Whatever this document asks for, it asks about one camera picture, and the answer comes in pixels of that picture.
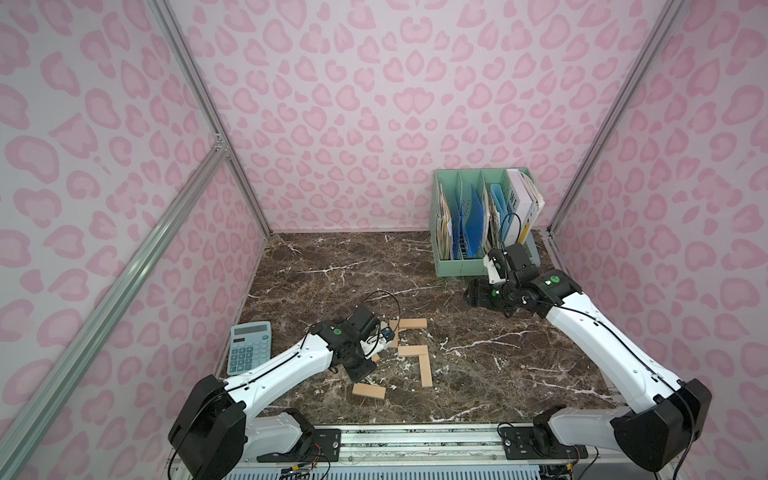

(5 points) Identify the wooden block angled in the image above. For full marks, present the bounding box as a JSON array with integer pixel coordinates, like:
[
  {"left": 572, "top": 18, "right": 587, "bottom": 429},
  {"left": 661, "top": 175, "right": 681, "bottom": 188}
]
[{"left": 418, "top": 354, "right": 434, "bottom": 388}]

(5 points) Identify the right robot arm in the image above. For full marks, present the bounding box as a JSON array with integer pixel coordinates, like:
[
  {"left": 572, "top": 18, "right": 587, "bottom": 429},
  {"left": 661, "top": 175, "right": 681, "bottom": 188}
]
[{"left": 465, "top": 243, "right": 712, "bottom": 473}]

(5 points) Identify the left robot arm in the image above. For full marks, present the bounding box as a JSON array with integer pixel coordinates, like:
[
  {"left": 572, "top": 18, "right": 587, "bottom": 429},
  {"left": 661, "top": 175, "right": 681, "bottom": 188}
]
[{"left": 168, "top": 305, "right": 395, "bottom": 479}]

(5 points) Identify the blue folder in organizer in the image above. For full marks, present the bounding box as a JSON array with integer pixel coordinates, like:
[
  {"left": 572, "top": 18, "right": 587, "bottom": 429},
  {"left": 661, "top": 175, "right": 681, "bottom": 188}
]
[{"left": 461, "top": 185, "right": 486, "bottom": 258}]

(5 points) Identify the white book in organizer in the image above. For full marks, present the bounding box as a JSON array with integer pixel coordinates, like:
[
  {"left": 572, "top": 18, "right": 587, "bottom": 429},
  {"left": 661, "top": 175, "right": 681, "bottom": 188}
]
[{"left": 503, "top": 169, "right": 543, "bottom": 246}]

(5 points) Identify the green file organizer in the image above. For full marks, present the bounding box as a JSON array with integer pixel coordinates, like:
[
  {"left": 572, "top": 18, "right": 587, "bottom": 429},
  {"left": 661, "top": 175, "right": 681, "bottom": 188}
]
[{"left": 430, "top": 168, "right": 541, "bottom": 278}]

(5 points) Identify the light blue calculator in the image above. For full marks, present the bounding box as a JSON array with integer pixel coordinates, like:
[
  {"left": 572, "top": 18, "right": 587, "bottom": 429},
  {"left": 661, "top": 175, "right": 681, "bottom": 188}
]
[{"left": 227, "top": 321, "right": 272, "bottom": 376}]

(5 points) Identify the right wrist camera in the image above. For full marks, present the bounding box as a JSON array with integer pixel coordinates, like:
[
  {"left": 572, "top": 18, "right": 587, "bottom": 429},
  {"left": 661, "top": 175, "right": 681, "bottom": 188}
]
[{"left": 483, "top": 253, "right": 507, "bottom": 285}]

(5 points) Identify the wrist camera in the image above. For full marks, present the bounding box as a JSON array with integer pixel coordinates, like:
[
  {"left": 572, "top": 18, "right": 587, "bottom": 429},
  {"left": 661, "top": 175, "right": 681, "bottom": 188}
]
[
  {"left": 377, "top": 324, "right": 393, "bottom": 344},
  {"left": 483, "top": 253, "right": 507, "bottom": 285}
]

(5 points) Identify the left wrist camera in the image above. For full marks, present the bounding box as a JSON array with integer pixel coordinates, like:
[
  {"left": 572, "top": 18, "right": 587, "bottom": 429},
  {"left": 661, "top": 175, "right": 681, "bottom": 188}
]
[{"left": 377, "top": 324, "right": 393, "bottom": 344}]

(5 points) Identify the aluminium front rail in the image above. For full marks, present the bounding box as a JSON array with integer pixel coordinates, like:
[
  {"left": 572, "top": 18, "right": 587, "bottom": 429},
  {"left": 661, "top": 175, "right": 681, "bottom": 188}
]
[{"left": 161, "top": 421, "right": 679, "bottom": 480}]

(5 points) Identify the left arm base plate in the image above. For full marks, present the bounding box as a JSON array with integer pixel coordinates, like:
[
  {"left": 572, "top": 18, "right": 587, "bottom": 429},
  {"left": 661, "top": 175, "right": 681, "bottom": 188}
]
[{"left": 257, "top": 427, "right": 342, "bottom": 464}]

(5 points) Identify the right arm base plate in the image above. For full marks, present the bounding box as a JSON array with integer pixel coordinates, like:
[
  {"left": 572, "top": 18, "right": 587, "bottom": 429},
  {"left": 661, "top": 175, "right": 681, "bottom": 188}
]
[{"left": 496, "top": 422, "right": 589, "bottom": 463}]

